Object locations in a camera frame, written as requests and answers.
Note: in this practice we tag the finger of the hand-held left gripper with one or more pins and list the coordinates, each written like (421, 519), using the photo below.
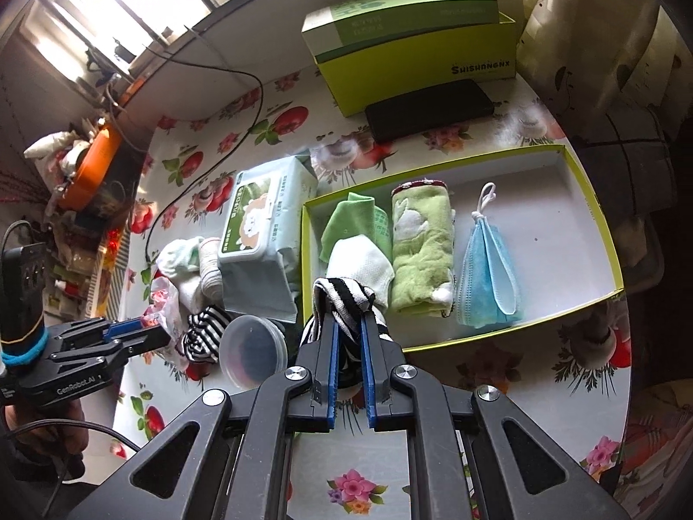
(127, 328)
(146, 340)

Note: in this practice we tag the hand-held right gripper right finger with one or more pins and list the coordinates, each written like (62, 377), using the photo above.
(370, 374)

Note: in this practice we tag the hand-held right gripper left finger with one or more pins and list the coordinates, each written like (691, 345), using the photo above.
(331, 379)

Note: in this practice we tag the black and white striped sock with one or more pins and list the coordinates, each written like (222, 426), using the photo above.
(346, 292)
(208, 330)

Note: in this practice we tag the white towel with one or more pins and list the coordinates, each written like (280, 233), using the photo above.
(189, 292)

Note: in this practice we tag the white socks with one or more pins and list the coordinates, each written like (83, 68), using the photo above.
(176, 254)

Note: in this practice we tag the beige striped cloth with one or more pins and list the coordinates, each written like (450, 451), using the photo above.
(210, 276)

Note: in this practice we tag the white ribbed sock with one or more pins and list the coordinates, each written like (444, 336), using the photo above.
(360, 262)

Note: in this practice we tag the green plush towel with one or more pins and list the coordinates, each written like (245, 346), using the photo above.
(422, 260)

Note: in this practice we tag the blue face mask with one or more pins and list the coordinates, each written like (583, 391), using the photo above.
(487, 281)

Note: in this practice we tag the light green cloth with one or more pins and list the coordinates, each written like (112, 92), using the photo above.
(352, 216)

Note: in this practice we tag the yellow-green shallow box tray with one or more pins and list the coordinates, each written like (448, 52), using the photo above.
(557, 211)

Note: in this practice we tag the person's left hand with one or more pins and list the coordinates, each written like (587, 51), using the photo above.
(48, 436)

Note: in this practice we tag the crumpled printed plastic bag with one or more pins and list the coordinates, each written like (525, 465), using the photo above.
(162, 303)

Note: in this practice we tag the clear plastic round container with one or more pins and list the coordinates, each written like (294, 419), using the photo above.
(252, 352)

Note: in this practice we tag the floral plastic tablecloth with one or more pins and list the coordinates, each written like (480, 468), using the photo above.
(520, 368)

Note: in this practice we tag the light blue wet wipes pack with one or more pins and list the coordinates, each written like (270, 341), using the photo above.
(254, 222)

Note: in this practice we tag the orange plastic tray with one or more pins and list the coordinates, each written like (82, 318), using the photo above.
(92, 165)

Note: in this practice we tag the pile of packets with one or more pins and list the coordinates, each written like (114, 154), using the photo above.
(54, 146)

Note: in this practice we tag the black power bank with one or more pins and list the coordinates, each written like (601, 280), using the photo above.
(427, 111)

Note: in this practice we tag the yellow-green cardboard box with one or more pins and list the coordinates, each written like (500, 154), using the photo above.
(422, 78)

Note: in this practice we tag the dark green cardboard box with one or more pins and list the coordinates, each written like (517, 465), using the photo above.
(400, 16)

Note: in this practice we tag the cream dotted curtain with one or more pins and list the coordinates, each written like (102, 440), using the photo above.
(595, 38)

